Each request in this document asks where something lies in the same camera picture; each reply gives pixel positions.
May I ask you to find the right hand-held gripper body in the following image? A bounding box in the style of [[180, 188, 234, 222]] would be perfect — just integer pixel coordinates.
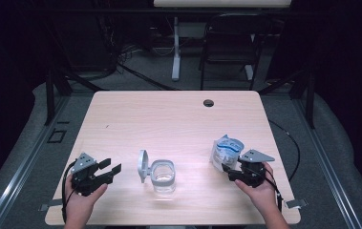
[[238, 148, 276, 188]]

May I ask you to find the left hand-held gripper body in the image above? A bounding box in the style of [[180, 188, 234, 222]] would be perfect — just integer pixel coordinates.
[[70, 152, 106, 197]]

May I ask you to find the white and blue pouch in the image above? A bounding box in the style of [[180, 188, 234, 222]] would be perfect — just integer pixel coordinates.
[[209, 134, 245, 175]]

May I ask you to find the clear jar with grey lid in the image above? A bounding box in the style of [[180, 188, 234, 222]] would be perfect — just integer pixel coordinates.
[[137, 149, 177, 196]]

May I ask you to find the person's right hand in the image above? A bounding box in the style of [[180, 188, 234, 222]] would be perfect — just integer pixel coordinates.
[[234, 162, 282, 213]]

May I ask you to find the person's left hand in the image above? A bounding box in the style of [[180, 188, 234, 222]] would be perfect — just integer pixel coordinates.
[[64, 176, 109, 223]]

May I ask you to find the grey tape tab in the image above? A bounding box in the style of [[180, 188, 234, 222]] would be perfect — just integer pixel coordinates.
[[285, 198, 309, 209], [38, 198, 63, 213]]

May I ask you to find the black folding chair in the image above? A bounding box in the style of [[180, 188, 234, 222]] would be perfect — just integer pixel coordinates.
[[199, 12, 273, 92]]

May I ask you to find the white desk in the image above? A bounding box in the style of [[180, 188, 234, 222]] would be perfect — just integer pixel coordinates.
[[153, 0, 292, 82]]

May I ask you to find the left hand-held gripper cable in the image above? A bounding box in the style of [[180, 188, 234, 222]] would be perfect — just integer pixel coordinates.
[[61, 160, 77, 223]]

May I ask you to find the hand-held gripper cable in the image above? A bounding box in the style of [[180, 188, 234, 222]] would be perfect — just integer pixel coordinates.
[[61, 160, 77, 223], [258, 168, 285, 213]]

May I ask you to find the right hand-held gripper cable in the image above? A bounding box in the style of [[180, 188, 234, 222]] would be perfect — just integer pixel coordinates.
[[258, 168, 285, 213]]

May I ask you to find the thin black floor cable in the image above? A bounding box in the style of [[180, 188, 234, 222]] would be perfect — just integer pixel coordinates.
[[268, 118, 301, 182]]

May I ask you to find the aluminium floor rail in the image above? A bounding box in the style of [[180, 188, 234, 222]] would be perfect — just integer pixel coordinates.
[[291, 94, 362, 229], [0, 94, 70, 229]]

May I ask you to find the black metal frame stand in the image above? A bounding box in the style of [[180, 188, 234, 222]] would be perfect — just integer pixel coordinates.
[[44, 68, 108, 127], [258, 68, 316, 130]]

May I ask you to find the tangle of dark cables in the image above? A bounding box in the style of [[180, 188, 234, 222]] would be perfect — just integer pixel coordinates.
[[96, 15, 177, 92]]

